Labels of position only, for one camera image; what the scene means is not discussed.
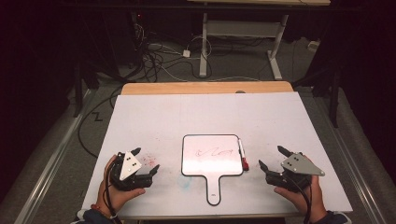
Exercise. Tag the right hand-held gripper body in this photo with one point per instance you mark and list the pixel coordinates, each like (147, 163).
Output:
(300, 165)

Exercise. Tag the white table cover sheet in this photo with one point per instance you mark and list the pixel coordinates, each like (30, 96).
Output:
(186, 115)

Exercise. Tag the wooden table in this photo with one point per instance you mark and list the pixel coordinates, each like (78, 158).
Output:
(202, 88)

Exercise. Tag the white marker with red cap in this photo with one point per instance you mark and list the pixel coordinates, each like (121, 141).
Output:
(243, 154)

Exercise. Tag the person's right hand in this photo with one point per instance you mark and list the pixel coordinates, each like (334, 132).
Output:
(303, 197)

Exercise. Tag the black stand leg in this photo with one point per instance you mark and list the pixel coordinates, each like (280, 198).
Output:
(77, 93)
(334, 99)

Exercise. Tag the white box on floor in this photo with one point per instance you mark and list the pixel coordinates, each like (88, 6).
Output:
(313, 45)

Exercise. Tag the white power adapter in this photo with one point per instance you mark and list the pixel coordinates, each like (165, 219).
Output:
(186, 53)

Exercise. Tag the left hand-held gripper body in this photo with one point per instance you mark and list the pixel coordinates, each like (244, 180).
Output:
(129, 165)

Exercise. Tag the metal floor rail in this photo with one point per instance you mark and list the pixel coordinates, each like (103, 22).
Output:
(358, 174)
(53, 161)

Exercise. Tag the white-framed desk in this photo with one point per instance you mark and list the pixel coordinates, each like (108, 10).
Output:
(243, 28)

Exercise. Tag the person's left hand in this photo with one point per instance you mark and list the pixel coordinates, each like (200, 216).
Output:
(120, 197)

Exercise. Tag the dark round table grommet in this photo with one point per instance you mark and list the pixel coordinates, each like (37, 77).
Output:
(240, 92)

